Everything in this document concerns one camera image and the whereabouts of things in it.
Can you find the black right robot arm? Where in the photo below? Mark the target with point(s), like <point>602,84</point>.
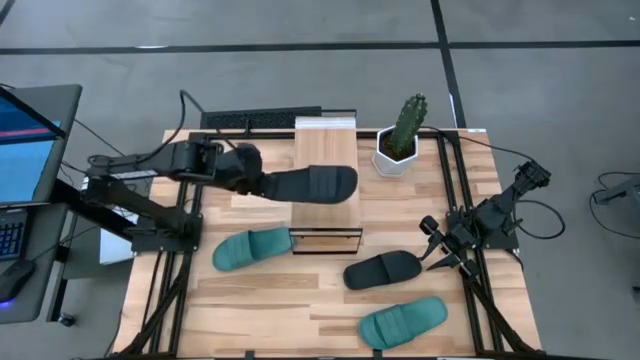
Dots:
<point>500,205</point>

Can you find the black aluminium table frame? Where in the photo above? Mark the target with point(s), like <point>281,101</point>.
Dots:
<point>270,135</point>

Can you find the black slide sandal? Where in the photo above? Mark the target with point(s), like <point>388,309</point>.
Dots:
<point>315,185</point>
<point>380,270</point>

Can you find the black keyboard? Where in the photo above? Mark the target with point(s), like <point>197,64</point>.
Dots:
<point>10,235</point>
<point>260,119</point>

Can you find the computer monitor with blue screen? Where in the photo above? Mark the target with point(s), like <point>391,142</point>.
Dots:
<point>25,165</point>

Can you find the black computer mouse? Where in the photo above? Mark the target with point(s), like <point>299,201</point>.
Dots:
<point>15,280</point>

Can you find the green cactus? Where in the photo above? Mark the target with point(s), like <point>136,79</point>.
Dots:
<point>407,122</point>

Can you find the gray computer desk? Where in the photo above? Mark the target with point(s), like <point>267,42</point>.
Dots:
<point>30,312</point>

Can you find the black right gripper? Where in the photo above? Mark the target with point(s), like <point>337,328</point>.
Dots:
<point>457,235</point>

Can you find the white hexagonal plant pot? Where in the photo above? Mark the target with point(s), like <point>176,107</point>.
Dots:
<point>395,166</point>

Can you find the black caster wheel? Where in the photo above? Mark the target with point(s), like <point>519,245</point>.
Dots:
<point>66,320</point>

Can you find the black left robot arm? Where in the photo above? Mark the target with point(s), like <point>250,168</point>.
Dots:
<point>150,167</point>

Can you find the green slide sandal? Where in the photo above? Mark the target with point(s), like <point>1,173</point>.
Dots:
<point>405,322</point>
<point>250,247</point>

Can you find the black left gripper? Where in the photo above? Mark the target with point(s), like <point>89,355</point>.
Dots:
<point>240,165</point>

